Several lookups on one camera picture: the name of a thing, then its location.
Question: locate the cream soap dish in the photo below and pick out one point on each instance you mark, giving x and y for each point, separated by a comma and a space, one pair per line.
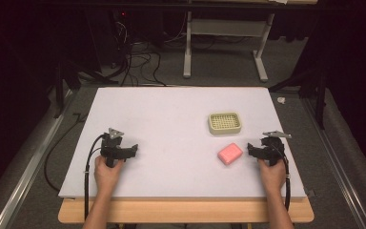
225, 123

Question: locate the pink soap bar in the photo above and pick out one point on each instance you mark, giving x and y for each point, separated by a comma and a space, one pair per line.
230, 153

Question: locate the aluminium floor rail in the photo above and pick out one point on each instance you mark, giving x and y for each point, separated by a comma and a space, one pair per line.
340, 165
28, 171

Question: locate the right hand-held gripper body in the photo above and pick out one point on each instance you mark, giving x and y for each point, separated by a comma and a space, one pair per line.
272, 149

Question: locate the black metal stand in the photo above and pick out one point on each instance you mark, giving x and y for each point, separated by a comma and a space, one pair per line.
64, 82
317, 92

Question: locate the white metal desk frame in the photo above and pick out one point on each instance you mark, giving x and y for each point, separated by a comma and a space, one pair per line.
225, 27

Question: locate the person's left hand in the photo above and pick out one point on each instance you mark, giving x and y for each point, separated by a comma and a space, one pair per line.
106, 176

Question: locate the person's right hand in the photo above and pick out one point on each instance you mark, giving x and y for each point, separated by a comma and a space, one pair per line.
272, 178

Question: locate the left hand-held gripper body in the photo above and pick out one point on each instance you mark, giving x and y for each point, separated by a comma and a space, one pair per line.
111, 149

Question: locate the wooden table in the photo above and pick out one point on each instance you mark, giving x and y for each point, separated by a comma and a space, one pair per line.
184, 210

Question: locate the crumpled white paper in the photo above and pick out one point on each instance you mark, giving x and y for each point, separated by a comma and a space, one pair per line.
281, 100

